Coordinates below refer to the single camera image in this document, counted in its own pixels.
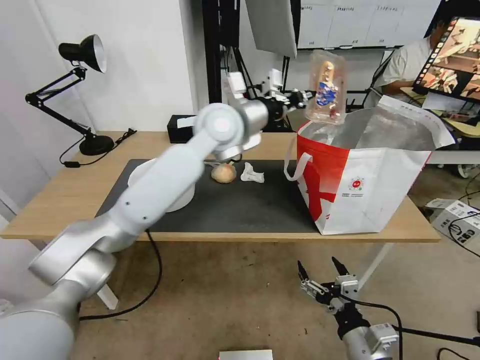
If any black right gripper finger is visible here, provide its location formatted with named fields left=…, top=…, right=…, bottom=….
left=331, top=256, right=353, bottom=280
left=296, top=260, right=329, bottom=307

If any clear plastic snack package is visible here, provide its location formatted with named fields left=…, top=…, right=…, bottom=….
left=304, top=48, right=348, bottom=125

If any white red takeout bag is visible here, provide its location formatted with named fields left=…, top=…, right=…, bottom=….
left=283, top=95, right=457, bottom=236

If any black light stand pole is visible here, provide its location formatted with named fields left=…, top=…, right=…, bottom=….
left=278, top=55, right=298, bottom=133

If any white table leg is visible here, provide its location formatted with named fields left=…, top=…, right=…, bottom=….
left=357, top=241, right=395, bottom=292
left=96, top=281, right=119, bottom=311

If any crumpled white tissue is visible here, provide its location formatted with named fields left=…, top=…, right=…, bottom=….
left=240, top=161, right=266, bottom=184

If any grey softbox panel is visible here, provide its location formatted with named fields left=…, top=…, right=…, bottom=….
left=245, top=0, right=302, bottom=60

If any round bread bun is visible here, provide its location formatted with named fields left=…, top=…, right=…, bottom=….
left=211, top=163, right=237, bottom=184

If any whiteboard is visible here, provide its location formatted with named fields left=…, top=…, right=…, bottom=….
left=297, top=0, right=444, bottom=51

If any white robot front shell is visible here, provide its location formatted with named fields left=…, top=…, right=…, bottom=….
left=218, top=349, right=274, bottom=360

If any black tissue box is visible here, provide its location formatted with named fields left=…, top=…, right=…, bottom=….
left=166, top=114, right=200, bottom=144

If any person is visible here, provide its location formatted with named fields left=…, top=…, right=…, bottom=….
left=364, top=16, right=451, bottom=110

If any black table mat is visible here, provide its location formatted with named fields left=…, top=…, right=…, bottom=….
left=95, top=158, right=328, bottom=234

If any printed cardboard box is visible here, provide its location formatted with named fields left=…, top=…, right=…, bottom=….
left=424, top=198, right=480, bottom=257

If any white round bowl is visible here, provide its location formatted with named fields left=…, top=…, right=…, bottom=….
left=127, top=158, right=196, bottom=215

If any computer monitor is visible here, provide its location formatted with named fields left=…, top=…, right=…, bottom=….
left=411, top=15, right=480, bottom=103

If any pale office desk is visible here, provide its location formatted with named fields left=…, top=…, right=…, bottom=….
left=398, top=85, right=480, bottom=167

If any black desk lamp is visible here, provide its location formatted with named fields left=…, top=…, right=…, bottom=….
left=24, top=34, right=116, bottom=157

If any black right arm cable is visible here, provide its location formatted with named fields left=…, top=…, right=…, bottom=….
left=350, top=298, right=480, bottom=360

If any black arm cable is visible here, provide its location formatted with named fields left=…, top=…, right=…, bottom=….
left=78, top=227, right=164, bottom=322
left=350, top=298, right=480, bottom=360

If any black metal stand frame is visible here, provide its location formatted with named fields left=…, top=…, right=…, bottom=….
left=201, top=0, right=242, bottom=113

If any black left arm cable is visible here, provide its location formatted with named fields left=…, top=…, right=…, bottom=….
left=78, top=227, right=164, bottom=322

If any black lamp power cable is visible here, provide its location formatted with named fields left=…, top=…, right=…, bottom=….
left=59, top=128, right=138, bottom=169

